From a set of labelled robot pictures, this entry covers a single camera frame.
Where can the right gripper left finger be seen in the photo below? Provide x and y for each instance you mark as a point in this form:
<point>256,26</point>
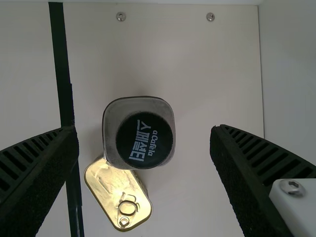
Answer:
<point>37,172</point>

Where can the dark coffee bottle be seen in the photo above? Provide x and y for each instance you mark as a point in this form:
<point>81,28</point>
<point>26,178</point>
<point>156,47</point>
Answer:
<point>144,145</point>

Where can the black strip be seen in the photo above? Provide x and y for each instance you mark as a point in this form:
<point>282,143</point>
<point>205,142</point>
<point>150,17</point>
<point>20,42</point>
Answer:
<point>59,61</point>

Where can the rectangular tin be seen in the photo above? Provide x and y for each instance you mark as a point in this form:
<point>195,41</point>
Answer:
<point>111,187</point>

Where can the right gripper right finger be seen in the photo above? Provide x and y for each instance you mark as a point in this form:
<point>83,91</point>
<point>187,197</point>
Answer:
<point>254,172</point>

